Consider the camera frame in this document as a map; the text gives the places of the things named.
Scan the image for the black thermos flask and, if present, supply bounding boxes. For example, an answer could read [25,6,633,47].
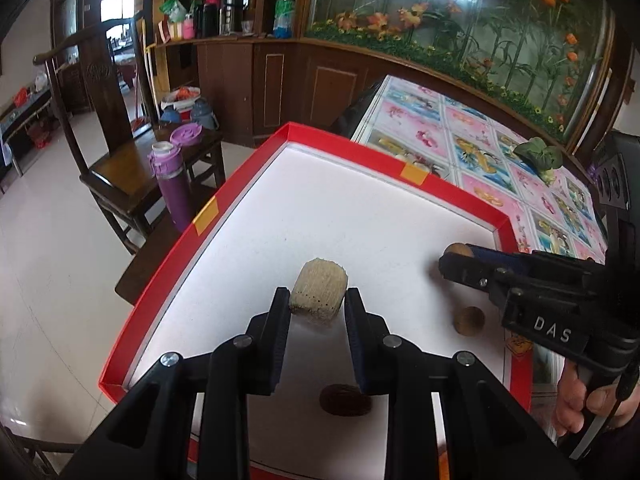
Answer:
[219,0,246,37]

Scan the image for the side table with cloth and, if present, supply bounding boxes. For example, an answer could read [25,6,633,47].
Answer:
[0,85,54,177]

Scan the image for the pink fruit-print tablecloth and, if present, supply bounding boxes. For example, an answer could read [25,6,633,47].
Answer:
[350,75,610,441]

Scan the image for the dark wooden chair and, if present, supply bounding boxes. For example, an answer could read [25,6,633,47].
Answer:
[32,12,227,256]
[114,217,187,307]

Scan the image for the wooden cabinet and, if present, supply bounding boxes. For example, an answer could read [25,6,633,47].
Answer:
[152,35,601,161]

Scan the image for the green bok choy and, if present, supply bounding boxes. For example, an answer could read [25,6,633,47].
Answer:
[514,137,563,186]

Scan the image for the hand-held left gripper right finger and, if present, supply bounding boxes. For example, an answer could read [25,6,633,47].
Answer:
[344,287,581,480]

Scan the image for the green snack bag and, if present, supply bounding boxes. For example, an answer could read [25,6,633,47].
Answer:
[159,0,187,24]

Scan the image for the purple thermos lid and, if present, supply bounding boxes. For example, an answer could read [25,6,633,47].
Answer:
[170,125,203,146]

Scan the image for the green plastic bottle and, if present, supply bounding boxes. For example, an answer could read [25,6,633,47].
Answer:
[273,0,296,40]

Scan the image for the white basin with orange contents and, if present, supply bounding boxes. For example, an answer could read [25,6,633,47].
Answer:
[161,87,201,111]

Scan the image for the purple thermos bottle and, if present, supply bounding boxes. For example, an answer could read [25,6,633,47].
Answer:
[148,142,194,232]

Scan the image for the dark red date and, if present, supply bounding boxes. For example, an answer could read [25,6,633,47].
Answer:
[319,384,373,416]

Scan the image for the person's right hand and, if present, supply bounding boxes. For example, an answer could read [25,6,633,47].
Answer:
[555,361,640,437]

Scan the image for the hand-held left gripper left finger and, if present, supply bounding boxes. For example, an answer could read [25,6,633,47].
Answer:
[60,286,293,480]

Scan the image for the red box with white inside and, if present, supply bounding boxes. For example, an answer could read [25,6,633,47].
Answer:
[98,122,533,480]

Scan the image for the black jug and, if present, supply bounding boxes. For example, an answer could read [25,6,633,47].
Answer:
[202,0,221,38]

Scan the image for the corn cob piece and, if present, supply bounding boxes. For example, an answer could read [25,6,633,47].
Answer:
[289,258,349,328]

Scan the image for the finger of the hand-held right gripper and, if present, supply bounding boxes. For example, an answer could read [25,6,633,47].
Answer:
[439,251,607,307]
[470,245,532,267]

